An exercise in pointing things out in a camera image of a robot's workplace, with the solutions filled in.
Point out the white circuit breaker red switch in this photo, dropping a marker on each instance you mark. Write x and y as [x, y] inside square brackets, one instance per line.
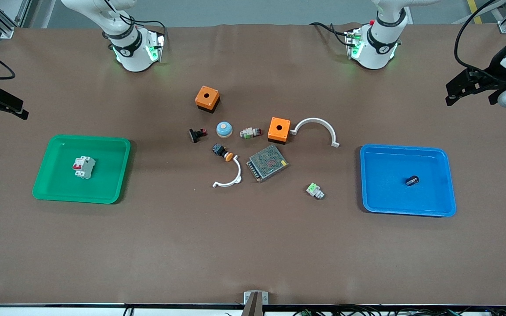
[84, 167]

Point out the small black cylindrical capacitor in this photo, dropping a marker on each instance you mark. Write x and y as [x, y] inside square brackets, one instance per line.
[412, 180]

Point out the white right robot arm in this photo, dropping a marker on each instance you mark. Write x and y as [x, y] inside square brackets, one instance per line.
[132, 52]

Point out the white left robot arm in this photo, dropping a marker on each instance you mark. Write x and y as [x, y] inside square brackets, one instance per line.
[378, 50]

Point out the green plastic tray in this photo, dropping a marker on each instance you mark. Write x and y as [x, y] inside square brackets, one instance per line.
[81, 169]

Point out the blue plastic tray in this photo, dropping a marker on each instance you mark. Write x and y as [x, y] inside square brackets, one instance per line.
[406, 181]

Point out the left base green-lit control box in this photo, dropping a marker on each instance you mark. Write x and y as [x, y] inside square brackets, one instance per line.
[354, 44]

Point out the base green-lit control box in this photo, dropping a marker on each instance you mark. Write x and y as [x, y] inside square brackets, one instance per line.
[354, 44]
[155, 46]

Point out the large white semicircular clamp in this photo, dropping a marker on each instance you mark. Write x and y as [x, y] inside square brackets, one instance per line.
[316, 121]

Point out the right base green-lit control box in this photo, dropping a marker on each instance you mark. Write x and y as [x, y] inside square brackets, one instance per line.
[155, 46]

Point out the green white contact block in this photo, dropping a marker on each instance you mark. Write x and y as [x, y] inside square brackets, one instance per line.
[315, 190]

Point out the black red push button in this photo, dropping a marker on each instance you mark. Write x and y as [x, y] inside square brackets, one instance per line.
[197, 134]

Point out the orange button box black base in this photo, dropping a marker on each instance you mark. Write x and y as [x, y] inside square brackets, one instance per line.
[279, 129]
[207, 98]

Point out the metal mesh power supply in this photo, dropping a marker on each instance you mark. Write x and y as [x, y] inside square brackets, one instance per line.
[267, 163]

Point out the blue white round button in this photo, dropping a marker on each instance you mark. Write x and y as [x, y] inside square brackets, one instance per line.
[224, 129]

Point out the orange mushroom push button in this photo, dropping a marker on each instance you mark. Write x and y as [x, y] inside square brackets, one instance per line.
[222, 152]

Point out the green white connector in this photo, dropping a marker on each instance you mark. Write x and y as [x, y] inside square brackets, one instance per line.
[250, 132]

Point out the small white semicircular clamp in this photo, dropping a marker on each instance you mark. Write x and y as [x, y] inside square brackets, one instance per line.
[236, 174]

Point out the grey metal table bracket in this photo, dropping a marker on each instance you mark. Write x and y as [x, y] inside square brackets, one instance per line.
[255, 302]

